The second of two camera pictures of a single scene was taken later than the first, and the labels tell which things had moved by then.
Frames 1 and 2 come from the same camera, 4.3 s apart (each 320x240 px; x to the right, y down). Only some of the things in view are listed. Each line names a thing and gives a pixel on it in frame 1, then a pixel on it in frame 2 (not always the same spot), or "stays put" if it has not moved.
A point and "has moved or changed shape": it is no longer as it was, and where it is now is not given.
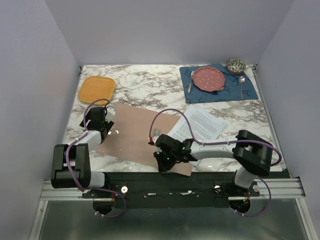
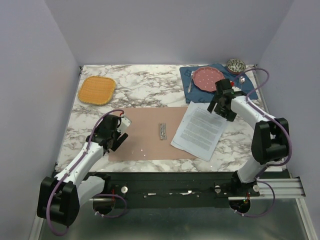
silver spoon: [241, 80] stays put
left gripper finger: [110, 124] -> [119, 142]
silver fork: [192, 74] stays put
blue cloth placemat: [231, 90] stays put
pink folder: [133, 129] has moved or changed shape
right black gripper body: [167, 160] -> [223, 112]
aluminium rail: [271, 189] stays put
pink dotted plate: [208, 79] stays put
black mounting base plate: [171, 190] stays put
